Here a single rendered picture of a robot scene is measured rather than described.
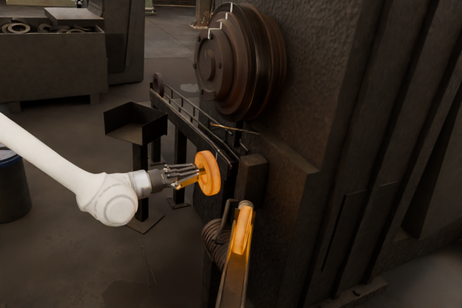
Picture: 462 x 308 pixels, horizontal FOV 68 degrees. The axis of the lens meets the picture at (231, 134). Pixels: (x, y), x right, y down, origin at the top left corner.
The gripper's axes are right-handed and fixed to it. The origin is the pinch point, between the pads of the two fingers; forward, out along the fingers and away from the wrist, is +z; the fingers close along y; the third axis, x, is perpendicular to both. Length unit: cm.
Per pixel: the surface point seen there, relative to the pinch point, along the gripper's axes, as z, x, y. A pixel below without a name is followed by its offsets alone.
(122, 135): -16, -24, -79
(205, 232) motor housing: 2.0, -35.0, -4.8
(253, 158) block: 23.2, -5.6, -7.2
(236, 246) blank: 0.0, -14.0, 23.8
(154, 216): -2, -84, -76
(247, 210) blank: 6.6, -6.4, 17.8
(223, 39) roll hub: 15.7, 38.1, -23.0
